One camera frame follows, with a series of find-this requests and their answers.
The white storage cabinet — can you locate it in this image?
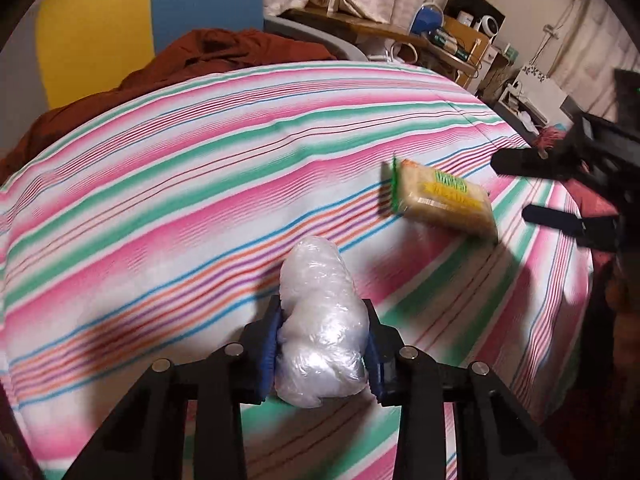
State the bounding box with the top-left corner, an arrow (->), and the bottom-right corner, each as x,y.
492,65 -> 573,142

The white plastic bundle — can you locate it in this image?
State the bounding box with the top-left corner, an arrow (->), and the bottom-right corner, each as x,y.
274,236 -> 369,408

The striped pink green bedsheet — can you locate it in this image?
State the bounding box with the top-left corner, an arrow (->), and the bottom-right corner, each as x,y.
1,63 -> 592,479

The wooden side desk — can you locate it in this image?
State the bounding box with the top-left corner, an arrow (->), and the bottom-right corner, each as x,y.
282,8 -> 476,77

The blue round object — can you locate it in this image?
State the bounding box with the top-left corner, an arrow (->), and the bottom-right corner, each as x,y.
410,2 -> 444,36

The rust red cloth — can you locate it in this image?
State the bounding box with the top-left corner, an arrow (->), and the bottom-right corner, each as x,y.
1,28 -> 335,181

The grey yellow blue chair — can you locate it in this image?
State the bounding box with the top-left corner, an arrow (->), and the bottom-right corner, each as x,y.
0,0 -> 266,151

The green yellow snack packet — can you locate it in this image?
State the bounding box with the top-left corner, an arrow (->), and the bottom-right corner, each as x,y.
390,157 -> 498,243

